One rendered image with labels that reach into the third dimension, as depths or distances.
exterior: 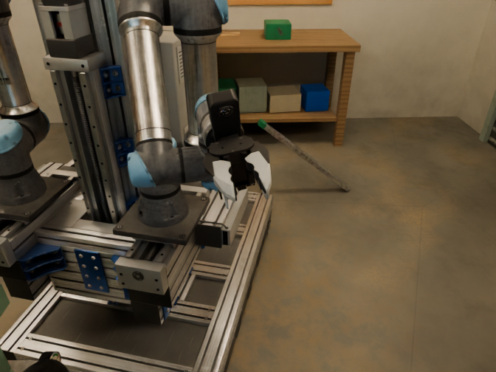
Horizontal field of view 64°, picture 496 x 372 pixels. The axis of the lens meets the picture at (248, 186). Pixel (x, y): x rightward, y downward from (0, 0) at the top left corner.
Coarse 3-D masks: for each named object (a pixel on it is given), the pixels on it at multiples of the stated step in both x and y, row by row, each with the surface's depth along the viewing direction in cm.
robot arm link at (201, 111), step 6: (204, 96) 80; (198, 102) 80; (204, 102) 78; (198, 108) 78; (204, 108) 75; (198, 114) 77; (204, 114) 74; (198, 120) 77; (198, 126) 78; (198, 132) 80; (204, 144) 79
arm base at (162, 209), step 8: (176, 192) 113; (144, 200) 112; (152, 200) 110; (160, 200) 110; (168, 200) 111; (176, 200) 113; (184, 200) 116; (144, 208) 112; (152, 208) 111; (160, 208) 111; (168, 208) 112; (176, 208) 113; (184, 208) 116; (144, 216) 113; (152, 216) 112; (160, 216) 112; (168, 216) 113; (176, 216) 114; (184, 216) 116; (152, 224) 113; (160, 224) 113; (168, 224) 113
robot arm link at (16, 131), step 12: (0, 120) 120; (12, 120) 120; (0, 132) 115; (12, 132) 115; (24, 132) 122; (0, 144) 114; (12, 144) 116; (24, 144) 120; (0, 156) 115; (12, 156) 117; (24, 156) 120; (0, 168) 117; (12, 168) 118; (24, 168) 121
